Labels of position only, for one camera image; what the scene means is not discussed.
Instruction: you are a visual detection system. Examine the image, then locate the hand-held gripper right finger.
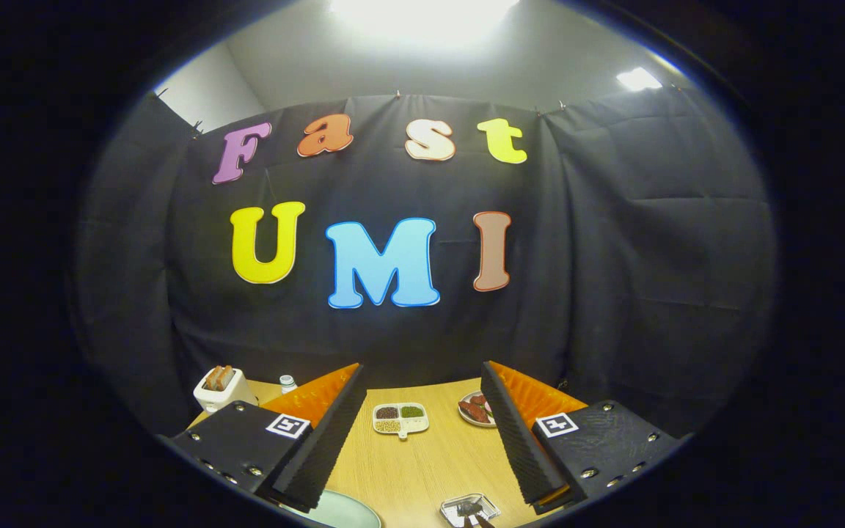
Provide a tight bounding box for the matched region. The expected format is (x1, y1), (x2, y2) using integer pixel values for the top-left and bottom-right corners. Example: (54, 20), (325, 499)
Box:
(480, 359), (687, 516)

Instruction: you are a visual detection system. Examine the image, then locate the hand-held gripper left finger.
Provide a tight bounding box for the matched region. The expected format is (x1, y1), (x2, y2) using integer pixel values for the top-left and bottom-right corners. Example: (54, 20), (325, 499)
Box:
(166, 362), (368, 514)

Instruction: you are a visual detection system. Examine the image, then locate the white plate of food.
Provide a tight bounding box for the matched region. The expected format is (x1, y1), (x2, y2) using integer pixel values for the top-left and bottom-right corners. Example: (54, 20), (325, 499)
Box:
(458, 390), (498, 428)

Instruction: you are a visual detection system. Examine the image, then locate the pale green plate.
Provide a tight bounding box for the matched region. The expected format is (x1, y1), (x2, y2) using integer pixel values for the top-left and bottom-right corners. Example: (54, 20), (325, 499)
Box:
(279, 489), (383, 528)

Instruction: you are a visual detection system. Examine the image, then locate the white divided dish with beans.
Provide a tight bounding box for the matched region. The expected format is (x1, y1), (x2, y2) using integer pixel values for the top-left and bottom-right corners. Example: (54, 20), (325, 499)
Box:
(372, 403), (430, 441)

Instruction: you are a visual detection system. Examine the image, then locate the white toaster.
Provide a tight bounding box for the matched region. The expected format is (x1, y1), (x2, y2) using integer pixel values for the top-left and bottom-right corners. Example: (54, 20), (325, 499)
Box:
(193, 365), (258, 414)

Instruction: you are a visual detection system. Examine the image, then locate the small ceiling light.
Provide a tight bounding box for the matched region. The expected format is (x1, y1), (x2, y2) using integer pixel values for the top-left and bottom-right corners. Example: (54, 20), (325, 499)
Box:
(617, 67), (663, 92)

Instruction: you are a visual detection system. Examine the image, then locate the large ceiling light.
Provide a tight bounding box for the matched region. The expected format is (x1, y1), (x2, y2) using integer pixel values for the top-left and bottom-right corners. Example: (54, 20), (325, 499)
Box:
(331, 0), (522, 37)

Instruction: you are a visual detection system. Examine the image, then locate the metal wire basket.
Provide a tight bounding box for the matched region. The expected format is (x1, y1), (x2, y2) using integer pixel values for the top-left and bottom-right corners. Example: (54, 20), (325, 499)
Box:
(439, 493), (502, 528)

